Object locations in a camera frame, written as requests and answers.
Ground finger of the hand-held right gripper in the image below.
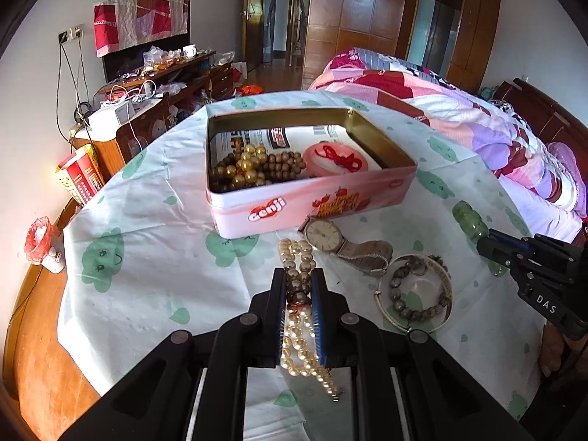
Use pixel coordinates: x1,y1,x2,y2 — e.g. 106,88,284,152
487,229,536,258
477,237,525,282

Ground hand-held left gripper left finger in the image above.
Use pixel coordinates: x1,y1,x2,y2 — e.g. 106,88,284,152
60,266,288,441

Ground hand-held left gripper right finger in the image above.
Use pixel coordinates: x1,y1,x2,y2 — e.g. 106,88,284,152
310,266,536,441

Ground green jade bracelet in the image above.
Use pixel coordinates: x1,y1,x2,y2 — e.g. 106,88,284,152
452,201,503,277

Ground silver bangle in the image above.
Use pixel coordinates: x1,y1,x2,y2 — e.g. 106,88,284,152
374,254,453,331

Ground cream pearl necklace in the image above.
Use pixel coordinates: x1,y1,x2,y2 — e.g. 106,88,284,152
277,238,346,397

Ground dark stone bead bracelet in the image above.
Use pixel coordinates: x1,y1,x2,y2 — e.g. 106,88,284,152
390,257,453,321

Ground silver wristwatch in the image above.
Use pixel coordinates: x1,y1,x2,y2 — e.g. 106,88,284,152
298,216,394,277

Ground pink tin box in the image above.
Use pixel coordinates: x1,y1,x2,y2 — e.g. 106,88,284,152
204,107,418,240

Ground large gold bead bracelet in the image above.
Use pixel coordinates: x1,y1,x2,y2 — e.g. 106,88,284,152
227,144,269,189

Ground brown wooden bead bracelet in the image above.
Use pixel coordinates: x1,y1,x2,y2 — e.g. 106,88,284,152
209,149,308,194

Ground pink bangle with red string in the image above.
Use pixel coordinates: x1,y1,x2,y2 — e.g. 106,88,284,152
303,141,370,178

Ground person's right hand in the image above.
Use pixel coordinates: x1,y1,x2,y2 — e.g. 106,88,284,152
539,326,580,377

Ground white bed sheet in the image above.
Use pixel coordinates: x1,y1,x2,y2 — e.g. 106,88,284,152
498,177,584,249

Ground dark wooden headboard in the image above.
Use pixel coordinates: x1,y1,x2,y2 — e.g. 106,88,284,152
494,78,588,180

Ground white tablecloth with green print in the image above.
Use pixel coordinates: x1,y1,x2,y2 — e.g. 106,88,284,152
57,89,549,441

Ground bed with patchwork quilt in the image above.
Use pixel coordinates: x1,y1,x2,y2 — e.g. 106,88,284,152
307,47,588,216

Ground wooden TV cabinet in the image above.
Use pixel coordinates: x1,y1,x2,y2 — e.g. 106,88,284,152
71,50,235,184

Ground bin with red bag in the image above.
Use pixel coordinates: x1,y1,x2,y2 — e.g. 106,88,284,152
25,217,66,274

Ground wooden wardrobe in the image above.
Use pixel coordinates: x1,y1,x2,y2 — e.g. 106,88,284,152
301,0,502,97

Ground white box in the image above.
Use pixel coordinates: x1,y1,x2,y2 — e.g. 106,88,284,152
88,101,136,132

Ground wooden door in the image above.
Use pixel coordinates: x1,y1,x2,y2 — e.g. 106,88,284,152
242,0,267,79

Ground black television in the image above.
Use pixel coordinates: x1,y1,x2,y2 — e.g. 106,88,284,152
102,32,191,84

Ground red patchwork cloth cover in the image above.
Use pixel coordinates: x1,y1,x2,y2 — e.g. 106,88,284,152
93,0,191,58

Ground black hanging cables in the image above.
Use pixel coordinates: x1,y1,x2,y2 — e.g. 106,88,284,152
56,39,95,139

